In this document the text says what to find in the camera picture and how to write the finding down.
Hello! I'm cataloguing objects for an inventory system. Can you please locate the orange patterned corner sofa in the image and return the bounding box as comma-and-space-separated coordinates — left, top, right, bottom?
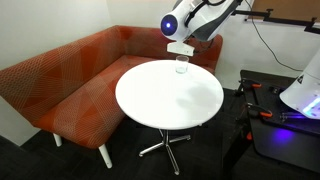
0, 24, 224, 169

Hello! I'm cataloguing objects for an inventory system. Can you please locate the black camera boom rail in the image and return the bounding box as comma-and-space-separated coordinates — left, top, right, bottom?
231, 8, 320, 35

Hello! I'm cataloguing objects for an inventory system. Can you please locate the brown wall board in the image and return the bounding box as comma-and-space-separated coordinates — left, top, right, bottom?
252, 0, 320, 22

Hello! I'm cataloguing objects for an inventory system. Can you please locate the black robot cart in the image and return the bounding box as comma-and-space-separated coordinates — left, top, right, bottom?
239, 69, 320, 174

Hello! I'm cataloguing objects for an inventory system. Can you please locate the chrome table base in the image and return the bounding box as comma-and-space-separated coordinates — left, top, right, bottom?
138, 129, 192, 176

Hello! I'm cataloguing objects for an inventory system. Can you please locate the small black block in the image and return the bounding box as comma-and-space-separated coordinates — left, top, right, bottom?
269, 85, 285, 95

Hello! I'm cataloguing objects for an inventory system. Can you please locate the black hanging wall cable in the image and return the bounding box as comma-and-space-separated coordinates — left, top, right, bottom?
244, 0, 303, 73

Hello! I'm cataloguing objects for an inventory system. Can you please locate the clear drinking glass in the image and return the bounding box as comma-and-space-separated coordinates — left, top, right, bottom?
175, 54, 190, 75

